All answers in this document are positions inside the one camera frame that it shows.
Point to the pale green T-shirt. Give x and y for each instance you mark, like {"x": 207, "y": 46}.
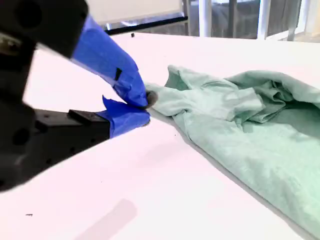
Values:
{"x": 250, "y": 140}

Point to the small black block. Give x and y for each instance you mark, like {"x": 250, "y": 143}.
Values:
{"x": 132, "y": 35}

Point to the black frame bar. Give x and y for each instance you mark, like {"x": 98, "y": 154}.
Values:
{"x": 150, "y": 25}

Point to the white board panel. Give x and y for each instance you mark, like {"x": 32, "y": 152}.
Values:
{"x": 137, "y": 8}

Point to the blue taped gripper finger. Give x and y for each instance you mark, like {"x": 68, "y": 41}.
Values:
{"x": 120, "y": 120}
{"x": 105, "y": 57}

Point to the grey post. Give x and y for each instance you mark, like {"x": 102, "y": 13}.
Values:
{"x": 295, "y": 20}

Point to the white post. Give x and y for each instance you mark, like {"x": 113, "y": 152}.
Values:
{"x": 205, "y": 17}
{"x": 264, "y": 18}

